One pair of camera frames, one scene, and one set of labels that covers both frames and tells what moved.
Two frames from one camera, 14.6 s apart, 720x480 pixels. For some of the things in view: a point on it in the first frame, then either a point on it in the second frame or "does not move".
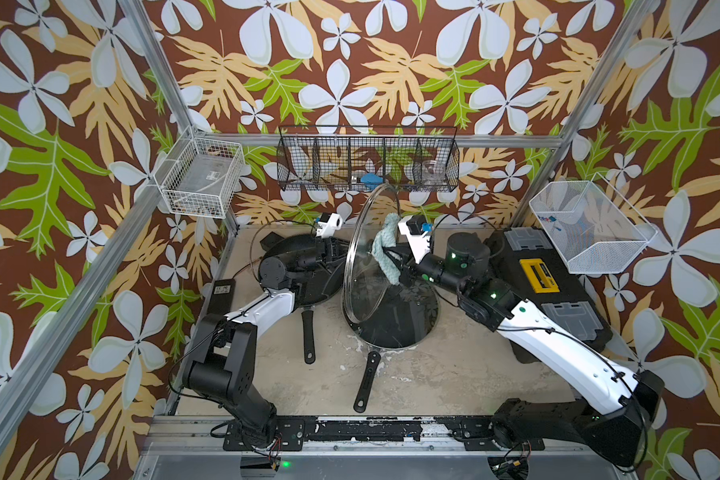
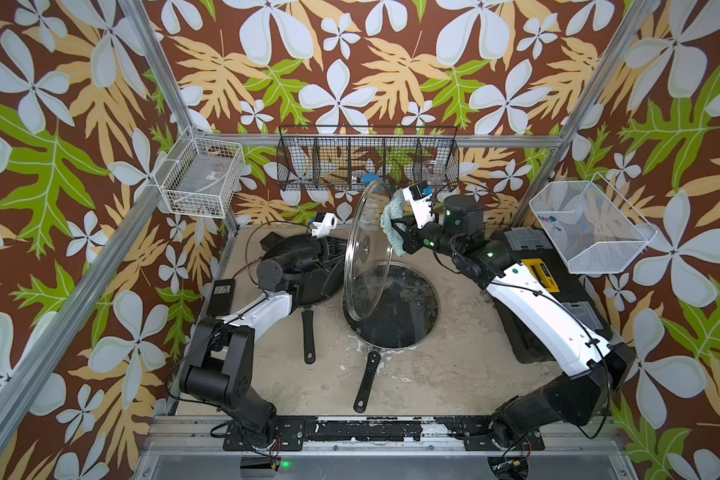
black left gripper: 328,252 does not move
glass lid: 365,283 does not move
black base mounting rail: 292,434 does not move
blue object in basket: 371,179 does not move
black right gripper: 409,270 to 410,233
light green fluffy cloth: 389,263 to 394,209
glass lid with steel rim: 365,285 to 406,314
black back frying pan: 308,294 does not move
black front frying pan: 381,315 does not move
